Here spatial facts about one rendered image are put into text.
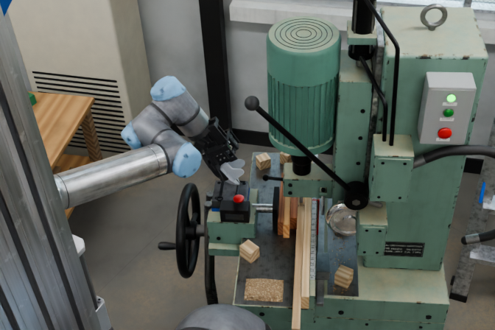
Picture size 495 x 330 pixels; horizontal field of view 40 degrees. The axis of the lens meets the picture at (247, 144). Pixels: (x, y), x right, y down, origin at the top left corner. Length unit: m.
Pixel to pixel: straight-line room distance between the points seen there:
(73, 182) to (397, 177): 0.74
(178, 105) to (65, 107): 1.56
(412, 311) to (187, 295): 1.24
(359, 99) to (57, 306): 0.92
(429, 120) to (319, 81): 0.26
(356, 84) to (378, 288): 0.63
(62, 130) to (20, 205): 2.20
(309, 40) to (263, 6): 1.51
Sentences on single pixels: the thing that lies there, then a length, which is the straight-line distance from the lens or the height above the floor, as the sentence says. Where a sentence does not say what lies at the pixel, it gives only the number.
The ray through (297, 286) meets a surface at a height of 0.94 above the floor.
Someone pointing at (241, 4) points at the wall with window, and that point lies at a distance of 3.09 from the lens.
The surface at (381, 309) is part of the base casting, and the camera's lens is 1.95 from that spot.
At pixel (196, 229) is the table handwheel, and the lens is 2.05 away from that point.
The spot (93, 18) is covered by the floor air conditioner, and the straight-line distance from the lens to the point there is 3.08.
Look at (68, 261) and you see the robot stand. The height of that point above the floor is 1.64.
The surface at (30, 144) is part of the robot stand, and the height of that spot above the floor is 1.84.
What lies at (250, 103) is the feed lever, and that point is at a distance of 1.52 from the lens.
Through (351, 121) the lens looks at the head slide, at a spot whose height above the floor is 1.30.
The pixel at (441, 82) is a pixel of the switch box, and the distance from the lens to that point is 1.51.
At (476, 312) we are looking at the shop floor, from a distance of 2.97.
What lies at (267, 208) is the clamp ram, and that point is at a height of 0.96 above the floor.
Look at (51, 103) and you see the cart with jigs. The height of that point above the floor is 0.53.
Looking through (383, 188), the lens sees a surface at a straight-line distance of 1.64.
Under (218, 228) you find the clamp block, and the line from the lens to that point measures 1.90.
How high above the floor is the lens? 2.33
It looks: 40 degrees down
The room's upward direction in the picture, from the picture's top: 3 degrees counter-clockwise
